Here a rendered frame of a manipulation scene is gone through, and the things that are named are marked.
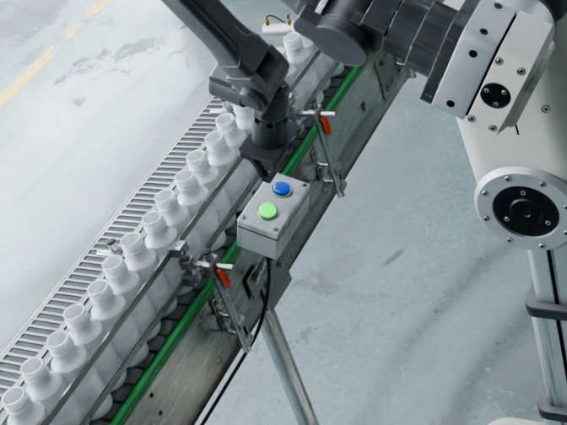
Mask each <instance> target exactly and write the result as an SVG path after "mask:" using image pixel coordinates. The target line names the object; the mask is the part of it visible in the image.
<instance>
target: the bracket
mask: <svg viewBox="0 0 567 425"><path fill-rule="evenodd" d="M392 56H393V55H392ZM393 60H394V63H396V64H397V65H398V66H404V67H406V66H405V63H400V62H399V61H398V60H397V57H396V56H393ZM406 71H407V73H408V74H409V75H410V78H416V77H417V74H416V72H415V71H413V70H411V69H409V68H406ZM220 100H221V102H222V105H223V108H222V109H211V110H210V113H211V114H212V115H222V114H224V113H231V114H233V116H234V117H236V114H235V110H234V107H233V104H232V103H230V102H228V101H226V100H222V99H220ZM295 101H296V100H295V97H294V93H289V116H288V119H289V120H292V121H291V122H293V123H295V124H298V125H299V132H297V133H296V134H295V136H300V134H301V133H302V132H303V131H304V129H305V127H304V124H303V121H297V120H298V119H299V117H300V116H303V117H309V119H310V123H311V124H313V125H316V130H317V132H318V135H319V138H320V141H321V145H322V148H323V151H324V154H325V157H326V160H327V164H322V163H321V162H320V161H319V160H318V156H317V152H316V149H315V148H313V149H312V151H311V152H310V154H311V157H312V159H313V162H314V164H315V163H317V164H318V167H317V168H316V173H317V175H318V178H319V180H323V181H324V182H325V183H333V184H334V185H333V187H332V189H333V191H334V192H336V193H337V197H339V198H342V197H344V196H345V193H344V190H345V188H346V187H347V182H346V181H345V180H344V179H343V177H342V173H341V170H342V165H341V164H340V163H338V162H335V160H334V157H333V155H332V150H331V147H330V144H329V141H328V138H327V135H330V134H331V133H332V130H331V127H330V123H329V120H328V117H335V118H336V117H337V116H338V113H337V112H336V111H324V110H323V108H322V105H321V104H317V103H316V98H310V99H308V103H309V106H310V110H309V111H306V110H300V109H299V107H292V106H293V104H294V103H295ZM321 167H328V170H327V173H328V174H329V175H330V176H331V177H332V180H326V178H325V177H324V174H323V172H322V168H321ZM106 243H107V245H108V247H109V249H110V251H108V250H97V252H96V255H97V256H102V257H107V258H108V257H109V256H113V255H119V256H121V257H122V259H123V260H125V258H126V255H125V254H124V252H123V249H122V245H121V244H117V243H116V240H115V239H114V238H111V239H108V240H107V241H106ZM168 250H170V251H171V254H172V255H173V256H172V258H180V260H179V261H178V263H179V265H180V267H181V269H182V270H186V271H185V273H184V274H183V275H182V277H181V279H183V280H184V282H185V284H186V285H185V286H187V287H194V288H195V287H196V286H197V284H198V283H199V282H200V280H201V279H202V276H201V273H200V271H199V270H198V269H193V267H199V268H202V269H203V271H204V274H205V276H206V277H211V278H212V279H213V281H214V283H215V286H216V288H217V290H218V292H219V296H220V298H221V299H222V302H223V304H224V307H225V309H226V311H227V314H224V313H223V312H222V311H221V307H220V304H219V301H218V299H217V297H214V298H213V300H212V302H211V303H210V304H211V305H212V307H213V311H214V313H215V314H216V315H217V314H218V313H219V315H220V317H219V319H218V321H219V324H220V326H221V329H222V331H227V332H228V333H229V334H230V335H235V336H237V337H238V339H237V344H238V346H239V347H241V348H242V349H243V351H244V352H245V353H248V352H250V351H251V343H252V341H253V339H254V336H253V335H252V334H251V332H250V331H248V328H247V326H246V322H247V320H246V317H245V316H244V315H242V314H237V312H236V310H235V306H234V305H233V302H232V300H231V298H230V295H229V293H228V290H227V288H230V286H231V284H230V279H229V277H228V274H227V271H229V272H234V271H235V265H232V264H224V263H222V262H221V260H220V258H219V255H218V254H212V252H211V249H210V248H205V249H203V250H202V252H201V253H202V256H203V258H204V260H205V261H195V260H194V258H193V256H186V253H187V252H188V251H189V250H190V248H189V246H188V244H187V242H186V240H179V239H175V240H174V241H173V243H172V244H171V246H170V247H169V249H168ZM225 318H228V319H230V323H229V327H230V328H231V329H232V330H233V331H231V330H230V328H229V327H228V322H227V320H226V319H225Z"/></svg>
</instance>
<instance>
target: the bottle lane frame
mask: <svg viewBox="0 0 567 425"><path fill-rule="evenodd" d="M381 51H382V49H381ZM381 51H376V52H372V53H370V55H369V57H368V59H367V60H366V62H365V64H363V65H362V66H358V67H354V66H353V67H352V68H350V69H349V73H348V75H347V76H346V78H343V81H342V83H341V84H340V86H339V87H338V88H335V89H336V90H337V91H336V92H335V94H334V95H333V96H332V97H331V98H328V99H329V102H328V103H327V105H326V107H325V108H323V110H324V111H336V112H337V117H336V118H335V117H328V120H329V123H330V127H331V130H332V133H331V134H330V135H327V138H328V141H329V144H330V147H331V150H332V155H333V157H334V160H335V162H338V163H340V164H341V165H342V170H341V173H342V177H343V179H344V180H345V179H346V177H347V176H348V174H349V172H350V170H351V169H352V168H353V166H354V164H355V163H356V161H357V159H358V158H359V156H360V155H361V153H362V152H363V150H364V148H365V146H366V144H367V143H368V141H369V140H370V138H371V137H372V135H373V133H374V132H375V129H376V128H377V127H378V126H379V124H380V122H381V120H382V118H383V117H384V115H385V114H386V112H387V111H388V109H389V107H390V106H391V104H392V102H393V100H394V99H395V98H396V96H397V94H398V92H399V91H398V87H397V84H396V85H395V87H394V89H393V90H392V91H391V93H390V95H389V96H388V98H387V99H386V100H385V99H384V96H383V93H382V89H381V83H380V80H379V77H378V73H377V70H376V66H375V60H376V58H377V57H378V56H379V55H380V53H381ZM300 141H301V143H300V145H299V146H298V147H297V149H296V150H294V151H293V153H294V154H293V155H292V156H291V158H290V159H289V161H288V162H285V164H286V165H285V166H284V168H283V170H282V171H281V173H279V174H281V175H286V176H288V177H291V178H294V179H296V180H300V181H303V182H305V183H308V184H310V199H309V209H308V212H307V214H306V215H305V216H304V218H303V219H302V221H301V223H300V225H299V226H298V228H297V229H296V230H295V232H294V234H293V236H292V237H291V239H290V240H289V242H288V244H287V245H286V246H285V248H284V249H283V252H282V253H283V257H284V259H285V261H286V264H287V266H288V269H289V270H290V268H291V266H292V265H293V264H294V262H295V260H296V259H297V257H298V255H299V254H300V252H301V251H302V249H303V248H304V246H305V244H306V242H307V240H308V239H309V238H310V236H311V234H312V233H313V231H314V229H315V228H316V226H317V224H318V223H319V222H320V220H321V218H322V216H323V214H324V213H325V211H326V210H327V208H328V207H329V205H330V203H331V202H332V200H333V198H334V197H335V196H336V194H337V193H336V192H334V191H333V189H332V187H333V185H334V184H333V183H325V182H324V181H323V180H319V178H318V175H317V173H316V168H317V167H318V164H317V163H315V164H314V162H313V159H312V157H311V151H312V149H313V148H315V149H316V152H317V156H318V160H319V161H320V162H321V163H322V164H327V160H326V157H325V154H324V151H323V148H322V145H321V141H320V138H319V135H318V132H317V130H316V125H313V126H312V127H311V128H310V129H308V133H307V134H306V136H305V137H304V139H300ZM231 236H234V237H235V240H234V242H233V243H232V245H231V246H230V247H229V248H228V249H223V250H226V253H225V254H224V256H223V258H222V259H221V262H222V263H224V264H232V265H235V271H234V272H229V271H227V274H228V277H229V280H230V284H231V286H230V288H227V290H228V293H229V295H230V298H231V300H232V302H233V305H234V306H235V310H236V312H237V314H242V315H244V316H245V317H246V320H247V322H246V326H247V328H248V331H250V332H252V330H253V329H254V327H255V325H256V324H257V322H258V321H259V319H260V318H261V315H262V309H263V305H264V301H265V300H264V298H263V296H262V292H261V291H260V293H259V294H258V295H257V296H256V299H255V300H254V299H253V298H252V296H251V292H250V290H249V288H248V286H247V283H246V279H247V278H248V277H249V276H250V274H251V272H252V270H253V269H254V267H255V266H256V264H259V263H260V261H261V259H262V257H263V255H260V254H258V253H256V252H253V251H251V250H247V249H245V248H242V247H239V246H238V245H237V235H231ZM194 292H197V296H196V298H194V300H193V301H192V303H191V304H190V305H182V306H185V307H186V308H187V310H186V312H185V314H184V315H183V316H182V317H181V319H180V320H173V321H174V322H176V324H177V325H176V326H175V328H174V330H173V331H172V332H171V333H170V335H169V336H162V337H165V339H166V341H165V343H164V344H163V346H162V347H161V348H160V350H159V351H158V352H151V353H154V355H155V357H154V359H153V360H152V362H151V363H150V365H149V366H148V367H147V368H145V369H141V370H143V375H142V376H141V378H140V379H139V381H138V382H137V383H136V384H135V385H127V386H130V387H132V391H131V393H130V394H129V395H128V397H127V398H126V400H125V401H124V402H115V403H116V404H119V405H120V409H119V410H118V412H117V413H116V415H115V416H114V417H113V418H112V420H102V421H104V422H107V423H108V425H195V423H196V422H197V419H198V418H199V417H200V415H201V414H202V412H203V410H204V408H205V407H206V405H207V404H208V402H209V400H210V399H211V397H212V396H213V393H214V392H215V391H216V389H217V388H218V386H219V384H220V382H221V381H222V379H223V377H224V376H225V375H226V373H227V371H228V370H229V368H230V366H231V364H232V363H233V362H234V360H235V358H236V356H237V355H238V353H239V351H240V350H241V347H239V346H238V344H237V339H238V337H237V336H235V335H230V334H229V333H228V332H227V331H222V329H221V326H220V324H219V321H218V319H219V317H220V315H219V313H218V314H217V315H216V314H215V313H214V311H213V307H212V305H211V304H210V303H211V302H212V300H213V298H214V297H217V299H218V301H219V304H220V307H221V311H222V312H223V313H224V314H227V311H226V309H225V307H224V304H223V302H222V299H221V298H220V296H219V292H218V290H217V288H216V286H215V283H214V281H213V279H212V278H211V277H207V281H206V282H205V284H204V285H203V286H202V288H201V290H197V291H194Z"/></svg>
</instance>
